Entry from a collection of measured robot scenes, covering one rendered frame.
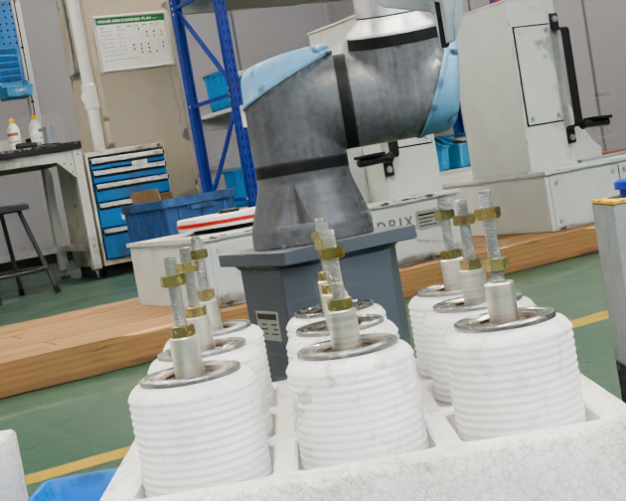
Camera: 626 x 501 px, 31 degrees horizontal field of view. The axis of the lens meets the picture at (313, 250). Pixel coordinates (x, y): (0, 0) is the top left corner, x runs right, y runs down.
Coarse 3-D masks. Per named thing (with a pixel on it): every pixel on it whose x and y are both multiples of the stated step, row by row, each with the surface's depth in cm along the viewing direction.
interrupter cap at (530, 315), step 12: (528, 312) 84; (540, 312) 83; (552, 312) 81; (456, 324) 83; (468, 324) 83; (480, 324) 83; (492, 324) 81; (504, 324) 80; (516, 324) 80; (528, 324) 80
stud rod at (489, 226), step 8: (480, 192) 82; (488, 192) 82; (480, 200) 82; (488, 200) 82; (480, 208) 83; (488, 224) 82; (488, 232) 82; (488, 240) 82; (496, 240) 82; (488, 248) 83; (496, 248) 82; (496, 256) 82; (496, 272) 83; (496, 280) 83; (504, 280) 83
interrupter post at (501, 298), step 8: (512, 280) 83; (488, 288) 82; (496, 288) 82; (504, 288) 82; (512, 288) 82; (488, 296) 83; (496, 296) 82; (504, 296) 82; (512, 296) 82; (488, 304) 83; (496, 304) 82; (504, 304) 82; (512, 304) 82; (488, 312) 83; (496, 312) 82; (504, 312) 82; (512, 312) 82; (496, 320) 82; (504, 320) 82; (512, 320) 82
